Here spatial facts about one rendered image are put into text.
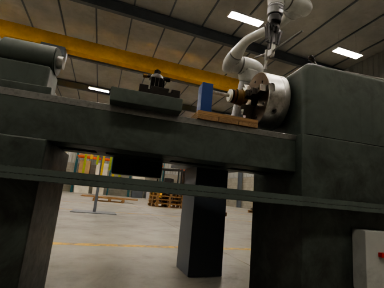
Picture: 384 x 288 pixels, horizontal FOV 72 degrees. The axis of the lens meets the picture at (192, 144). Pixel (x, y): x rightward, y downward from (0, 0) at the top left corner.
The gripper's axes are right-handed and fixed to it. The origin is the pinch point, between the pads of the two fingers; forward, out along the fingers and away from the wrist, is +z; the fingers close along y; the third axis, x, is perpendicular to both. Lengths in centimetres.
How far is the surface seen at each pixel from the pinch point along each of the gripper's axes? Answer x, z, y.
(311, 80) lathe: -20.9, 19.8, 8.6
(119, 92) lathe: 1, 44, -80
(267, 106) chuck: -9.3, 35.4, -7.8
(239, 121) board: -10, 47, -26
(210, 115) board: -6, 46, -40
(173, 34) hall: 959, -506, 340
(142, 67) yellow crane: 1021, -338, 237
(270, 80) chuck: -8.6, 21.3, -7.4
